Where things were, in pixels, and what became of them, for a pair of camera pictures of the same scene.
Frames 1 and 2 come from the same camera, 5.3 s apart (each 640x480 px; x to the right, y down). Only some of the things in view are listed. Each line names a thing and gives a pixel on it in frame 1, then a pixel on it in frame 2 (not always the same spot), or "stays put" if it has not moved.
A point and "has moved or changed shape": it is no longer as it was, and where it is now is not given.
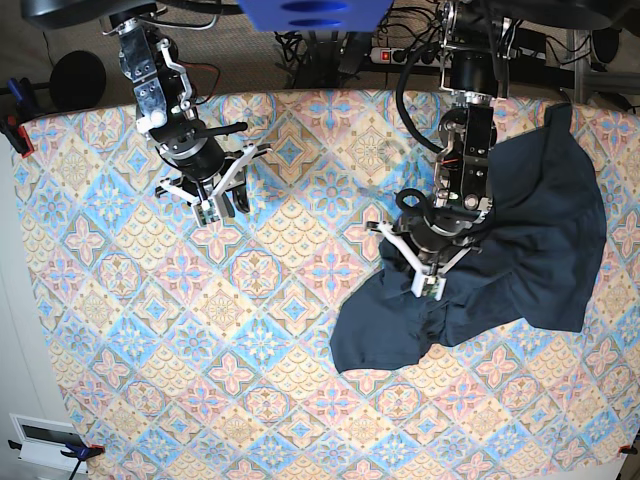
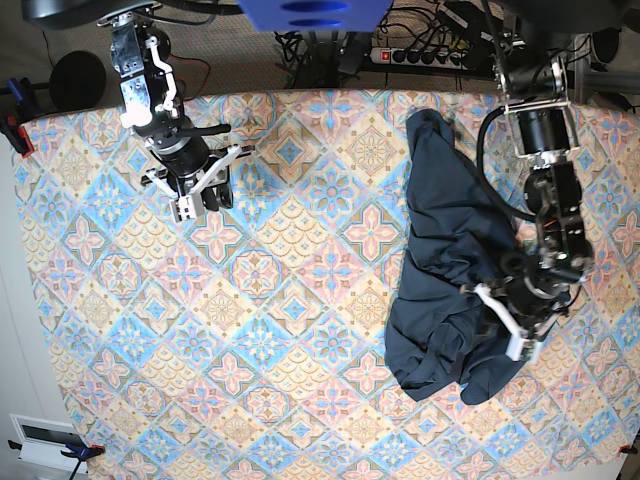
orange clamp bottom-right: [627, 448] stays put
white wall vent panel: [42, 442] stays put
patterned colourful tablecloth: [196, 351] stays put
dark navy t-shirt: [539, 262] has moved or changed shape
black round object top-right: [606, 41] stays put
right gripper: [432, 241] -> [531, 289]
